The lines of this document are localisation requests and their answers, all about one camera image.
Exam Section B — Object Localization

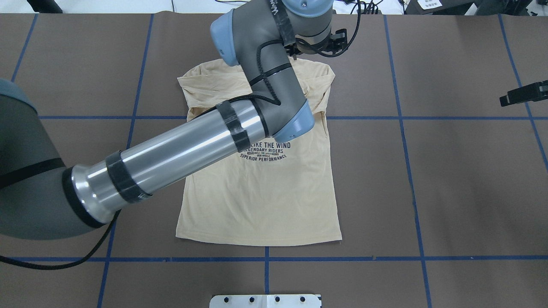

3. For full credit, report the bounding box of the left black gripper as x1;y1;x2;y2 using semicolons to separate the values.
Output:
295;36;334;58

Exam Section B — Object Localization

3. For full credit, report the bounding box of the beige long-sleeve graphic shirt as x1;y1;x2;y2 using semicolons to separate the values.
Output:
176;59;342;247

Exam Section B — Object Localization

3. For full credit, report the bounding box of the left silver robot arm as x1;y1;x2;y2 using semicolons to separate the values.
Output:
0;0;333;240

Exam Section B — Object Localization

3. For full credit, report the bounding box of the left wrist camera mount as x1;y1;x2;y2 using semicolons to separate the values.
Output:
330;29;348;54

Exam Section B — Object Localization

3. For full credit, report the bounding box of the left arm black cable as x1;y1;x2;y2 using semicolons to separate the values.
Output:
0;0;364;271

